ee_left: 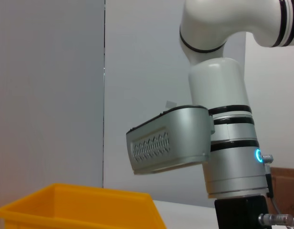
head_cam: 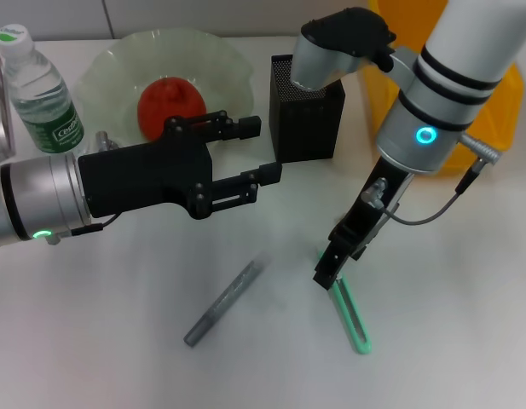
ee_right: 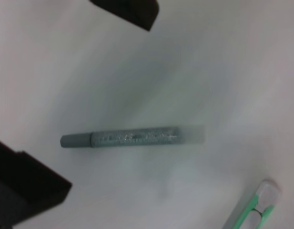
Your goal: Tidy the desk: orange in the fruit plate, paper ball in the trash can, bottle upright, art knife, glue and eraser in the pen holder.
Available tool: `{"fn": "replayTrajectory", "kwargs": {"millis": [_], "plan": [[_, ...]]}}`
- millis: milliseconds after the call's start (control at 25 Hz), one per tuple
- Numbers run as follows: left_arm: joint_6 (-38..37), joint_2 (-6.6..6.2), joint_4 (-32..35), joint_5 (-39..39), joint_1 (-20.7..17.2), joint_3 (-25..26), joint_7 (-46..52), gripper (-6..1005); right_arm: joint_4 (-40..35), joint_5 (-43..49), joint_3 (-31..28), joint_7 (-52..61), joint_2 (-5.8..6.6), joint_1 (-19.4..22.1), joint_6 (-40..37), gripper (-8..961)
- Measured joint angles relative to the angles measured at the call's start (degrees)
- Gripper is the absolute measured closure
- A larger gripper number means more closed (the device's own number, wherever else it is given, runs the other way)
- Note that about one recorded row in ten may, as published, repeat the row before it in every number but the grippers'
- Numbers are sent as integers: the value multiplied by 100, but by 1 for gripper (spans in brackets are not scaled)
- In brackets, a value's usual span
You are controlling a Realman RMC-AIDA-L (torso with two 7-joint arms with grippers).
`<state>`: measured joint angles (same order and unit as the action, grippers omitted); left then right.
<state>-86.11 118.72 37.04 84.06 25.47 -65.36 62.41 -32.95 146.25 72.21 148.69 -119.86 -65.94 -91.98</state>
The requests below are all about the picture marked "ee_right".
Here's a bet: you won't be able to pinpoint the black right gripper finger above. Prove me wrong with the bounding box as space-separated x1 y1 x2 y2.
89 0 160 32
0 137 73 229

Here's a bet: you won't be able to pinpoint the green thread snips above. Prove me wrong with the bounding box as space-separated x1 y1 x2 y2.
222 179 283 229

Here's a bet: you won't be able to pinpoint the grey pen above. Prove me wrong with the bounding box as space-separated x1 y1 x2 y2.
60 125 207 149

